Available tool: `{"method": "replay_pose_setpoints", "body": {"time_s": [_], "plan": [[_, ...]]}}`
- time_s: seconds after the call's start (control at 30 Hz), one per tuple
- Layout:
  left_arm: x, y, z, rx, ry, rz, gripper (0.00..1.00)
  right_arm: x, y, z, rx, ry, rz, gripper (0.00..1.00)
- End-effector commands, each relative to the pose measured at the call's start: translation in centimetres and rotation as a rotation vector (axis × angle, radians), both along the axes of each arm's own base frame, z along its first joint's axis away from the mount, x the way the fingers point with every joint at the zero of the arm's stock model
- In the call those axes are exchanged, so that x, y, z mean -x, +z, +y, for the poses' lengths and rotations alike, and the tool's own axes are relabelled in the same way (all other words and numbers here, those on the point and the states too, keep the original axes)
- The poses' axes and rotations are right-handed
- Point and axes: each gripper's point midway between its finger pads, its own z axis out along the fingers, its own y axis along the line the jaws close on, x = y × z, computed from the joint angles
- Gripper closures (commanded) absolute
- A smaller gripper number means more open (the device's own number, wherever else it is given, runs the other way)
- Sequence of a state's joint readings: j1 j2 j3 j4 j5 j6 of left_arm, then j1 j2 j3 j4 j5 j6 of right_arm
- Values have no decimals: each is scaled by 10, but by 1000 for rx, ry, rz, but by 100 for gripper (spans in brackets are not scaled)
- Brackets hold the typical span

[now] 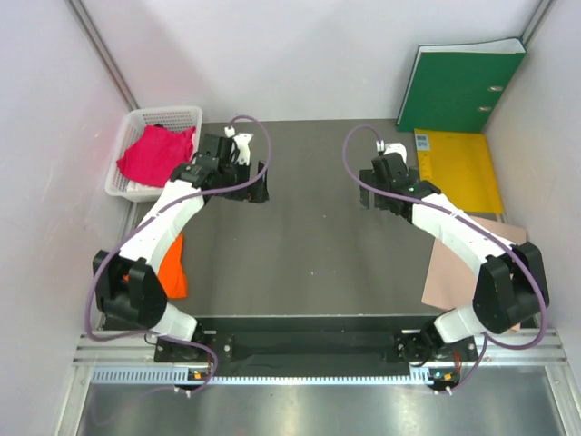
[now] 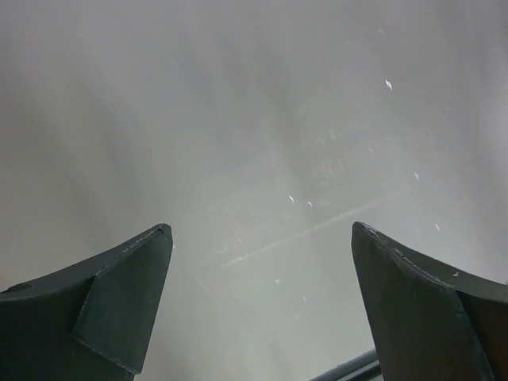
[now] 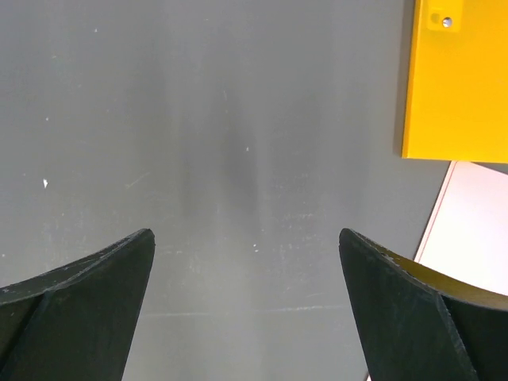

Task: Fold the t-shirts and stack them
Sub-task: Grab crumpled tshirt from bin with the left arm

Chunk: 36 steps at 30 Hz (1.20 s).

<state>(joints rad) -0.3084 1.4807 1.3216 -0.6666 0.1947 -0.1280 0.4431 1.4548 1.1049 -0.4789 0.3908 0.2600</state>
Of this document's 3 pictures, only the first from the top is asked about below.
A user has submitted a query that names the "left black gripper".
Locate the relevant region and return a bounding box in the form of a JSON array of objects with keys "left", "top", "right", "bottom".
[{"left": 215, "top": 156, "right": 268, "bottom": 203}]

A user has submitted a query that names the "pink t shirt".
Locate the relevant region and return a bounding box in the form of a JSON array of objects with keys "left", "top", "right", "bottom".
[{"left": 116, "top": 124, "right": 197, "bottom": 188}]

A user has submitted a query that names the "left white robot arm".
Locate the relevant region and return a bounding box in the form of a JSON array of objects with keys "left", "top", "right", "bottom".
[{"left": 90, "top": 127, "right": 269, "bottom": 361}]

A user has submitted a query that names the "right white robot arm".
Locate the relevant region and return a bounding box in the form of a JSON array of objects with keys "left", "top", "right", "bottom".
[{"left": 358, "top": 152, "right": 549, "bottom": 360}]

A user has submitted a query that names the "yellow folder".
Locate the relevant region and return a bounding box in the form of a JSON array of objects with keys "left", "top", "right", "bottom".
[{"left": 414, "top": 129, "right": 504, "bottom": 214}]

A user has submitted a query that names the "orange folded t shirt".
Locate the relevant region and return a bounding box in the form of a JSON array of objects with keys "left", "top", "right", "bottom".
[{"left": 158, "top": 233, "right": 188, "bottom": 300}]

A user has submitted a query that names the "white t shirt in basket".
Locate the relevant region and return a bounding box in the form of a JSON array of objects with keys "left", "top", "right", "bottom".
[{"left": 126, "top": 181, "right": 158, "bottom": 193}]

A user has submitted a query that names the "beige paper folder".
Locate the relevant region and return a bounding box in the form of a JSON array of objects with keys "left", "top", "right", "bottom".
[{"left": 421, "top": 216, "right": 527, "bottom": 311}]

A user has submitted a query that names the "white plastic basket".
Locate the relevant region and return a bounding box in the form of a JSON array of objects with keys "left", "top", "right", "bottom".
[{"left": 104, "top": 105, "right": 202, "bottom": 203}]

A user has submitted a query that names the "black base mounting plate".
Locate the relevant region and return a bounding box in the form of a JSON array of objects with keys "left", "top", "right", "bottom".
[{"left": 153, "top": 331, "right": 478, "bottom": 364}]

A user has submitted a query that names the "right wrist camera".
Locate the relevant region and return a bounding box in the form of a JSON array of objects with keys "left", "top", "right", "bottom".
[{"left": 376, "top": 140, "right": 408, "bottom": 163}]

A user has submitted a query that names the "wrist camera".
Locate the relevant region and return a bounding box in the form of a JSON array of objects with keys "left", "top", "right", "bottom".
[
  {"left": 376, "top": 140, "right": 408, "bottom": 163},
  {"left": 224, "top": 126, "right": 253, "bottom": 166}
]

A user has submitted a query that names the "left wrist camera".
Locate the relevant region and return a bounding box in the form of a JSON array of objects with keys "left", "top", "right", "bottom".
[{"left": 224, "top": 126, "right": 253, "bottom": 166}]

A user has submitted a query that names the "green ring binder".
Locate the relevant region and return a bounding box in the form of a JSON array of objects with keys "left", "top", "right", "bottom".
[{"left": 397, "top": 37, "right": 527, "bottom": 133}]

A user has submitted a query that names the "aluminium rail frame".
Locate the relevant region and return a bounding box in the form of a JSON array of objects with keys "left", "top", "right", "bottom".
[{"left": 55, "top": 318, "right": 580, "bottom": 435}]

